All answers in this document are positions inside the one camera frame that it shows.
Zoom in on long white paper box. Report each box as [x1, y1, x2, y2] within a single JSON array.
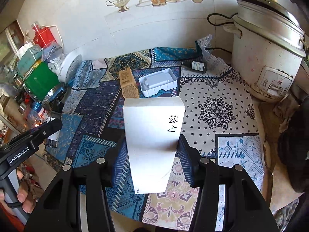
[[123, 96, 185, 194]]

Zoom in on black power cable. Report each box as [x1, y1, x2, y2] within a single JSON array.
[[207, 13, 238, 54]]

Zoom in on person's left hand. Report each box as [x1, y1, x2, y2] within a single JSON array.
[[1, 181, 36, 216]]

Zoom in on patterned patchwork tablecloth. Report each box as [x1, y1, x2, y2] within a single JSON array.
[[44, 36, 264, 230]]

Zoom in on red tin box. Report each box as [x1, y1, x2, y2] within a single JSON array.
[[31, 22, 55, 48]]

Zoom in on green container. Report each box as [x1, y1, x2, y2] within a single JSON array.
[[24, 61, 60, 102]]

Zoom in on brown kraft paper box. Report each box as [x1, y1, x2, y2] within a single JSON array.
[[119, 67, 139, 98]]

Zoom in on white rice cooker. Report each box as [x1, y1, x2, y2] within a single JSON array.
[[223, 0, 305, 103]]

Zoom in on stainless steel bowl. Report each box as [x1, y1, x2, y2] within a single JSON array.
[[41, 82, 68, 111]]

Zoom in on white perforated round lid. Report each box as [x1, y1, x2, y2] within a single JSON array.
[[58, 51, 82, 84]]

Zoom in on dark green spray bottle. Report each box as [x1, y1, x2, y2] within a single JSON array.
[[181, 61, 207, 73]]

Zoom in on white plastic tray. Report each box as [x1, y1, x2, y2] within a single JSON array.
[[138, 68, 177, 97]]

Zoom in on teal box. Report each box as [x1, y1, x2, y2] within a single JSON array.
[[17, 44, 43, 77]]

